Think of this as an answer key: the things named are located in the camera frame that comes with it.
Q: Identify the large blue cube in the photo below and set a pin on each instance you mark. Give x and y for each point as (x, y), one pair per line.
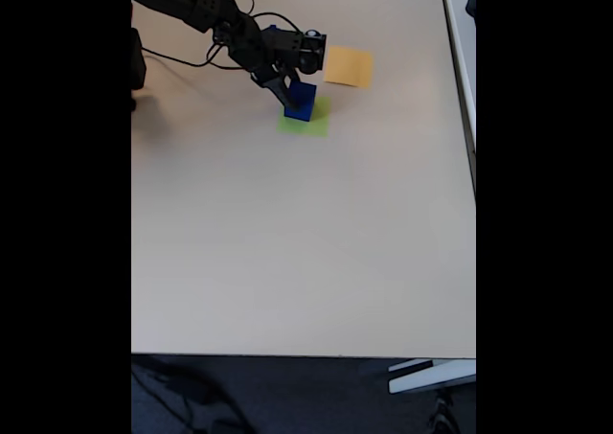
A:
(304, 106)

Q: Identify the green square sheet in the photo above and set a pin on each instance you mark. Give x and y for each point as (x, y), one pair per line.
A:
(318, 127)

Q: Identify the orange square sheet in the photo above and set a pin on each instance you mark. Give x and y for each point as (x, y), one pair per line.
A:
(348, 67)

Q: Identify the white neighbouring table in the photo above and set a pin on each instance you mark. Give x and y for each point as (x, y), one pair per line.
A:
(462, 46)

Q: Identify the dark blue object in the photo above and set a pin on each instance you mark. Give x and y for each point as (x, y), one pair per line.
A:
(472, 3)

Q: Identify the white grey bar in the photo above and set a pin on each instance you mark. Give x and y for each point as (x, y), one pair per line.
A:
(431, 376)

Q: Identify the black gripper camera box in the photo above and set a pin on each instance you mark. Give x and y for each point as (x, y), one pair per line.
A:
(312, 51)

